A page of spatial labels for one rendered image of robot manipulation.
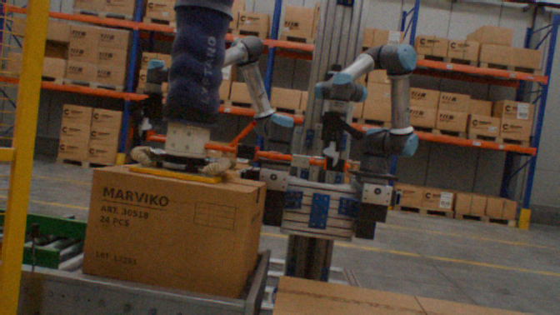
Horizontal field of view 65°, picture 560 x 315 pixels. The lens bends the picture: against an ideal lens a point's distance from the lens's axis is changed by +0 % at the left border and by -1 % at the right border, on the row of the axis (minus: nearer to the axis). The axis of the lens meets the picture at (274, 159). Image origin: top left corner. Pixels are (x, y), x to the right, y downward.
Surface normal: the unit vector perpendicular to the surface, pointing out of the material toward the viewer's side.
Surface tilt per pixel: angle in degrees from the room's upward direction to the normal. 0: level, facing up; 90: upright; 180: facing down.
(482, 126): 90
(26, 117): 90
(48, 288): 90
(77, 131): 89
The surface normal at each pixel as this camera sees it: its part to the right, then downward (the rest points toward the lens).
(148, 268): -0.14, 0.04
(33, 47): 0.73, 0.14
